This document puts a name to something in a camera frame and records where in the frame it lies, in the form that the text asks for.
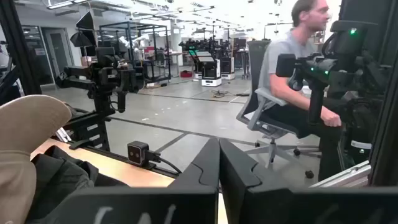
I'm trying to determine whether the dark grey knit beanie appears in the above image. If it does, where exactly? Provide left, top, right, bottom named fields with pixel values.
left=26, top=145, right=130, bottom=224

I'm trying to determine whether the black softbox panel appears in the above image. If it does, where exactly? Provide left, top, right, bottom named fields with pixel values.
left=75, top=11, right=96, bottom=31

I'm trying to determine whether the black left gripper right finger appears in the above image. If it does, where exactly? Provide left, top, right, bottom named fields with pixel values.
left=220, top=139, right=398, bottom=224

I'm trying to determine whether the tan baseball cap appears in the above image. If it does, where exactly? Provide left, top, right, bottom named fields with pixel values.
left=0, top=95, right=73, bottom=224

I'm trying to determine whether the grey black office chair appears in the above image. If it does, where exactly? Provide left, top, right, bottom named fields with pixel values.
left=236, top=39, right=323, bottom=180

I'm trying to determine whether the tangled floor cable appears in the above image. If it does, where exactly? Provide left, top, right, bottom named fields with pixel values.
left=211, top=89, right=251, bottom=99

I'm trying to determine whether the silver aluminium bar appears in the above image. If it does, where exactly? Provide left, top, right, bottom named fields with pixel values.
left=310, top=161, right=373, bottom=189

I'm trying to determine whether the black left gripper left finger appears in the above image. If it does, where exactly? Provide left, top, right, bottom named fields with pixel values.
left=49, top=138, right=220, bottom=224

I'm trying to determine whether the grey door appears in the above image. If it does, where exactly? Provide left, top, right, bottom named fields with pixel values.
left=41, top=27, right=75, bottom=85

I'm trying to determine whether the black cage frame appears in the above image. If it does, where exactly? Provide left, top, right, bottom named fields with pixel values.
left=98, top=21, right=172, bottom=85

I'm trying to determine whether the small black table camera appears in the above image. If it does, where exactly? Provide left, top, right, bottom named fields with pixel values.
left=126, top=141, right=150, bottom=167

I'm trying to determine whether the black camera cable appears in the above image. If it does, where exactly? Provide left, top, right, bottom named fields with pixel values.
left=146, top=151, right=183, bottom=175

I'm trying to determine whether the person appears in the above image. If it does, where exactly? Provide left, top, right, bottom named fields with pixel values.
left=257, top=0, right=343, bottom=183

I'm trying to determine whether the black photo umbrella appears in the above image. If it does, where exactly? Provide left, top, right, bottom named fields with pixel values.
left=69, top=30, right=94, bottom=48

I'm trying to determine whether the white black robot cart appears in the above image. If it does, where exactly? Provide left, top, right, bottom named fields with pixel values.
left=200, top=57, right=223, bottom=88
left=220, top=55, right=236, bottom=81

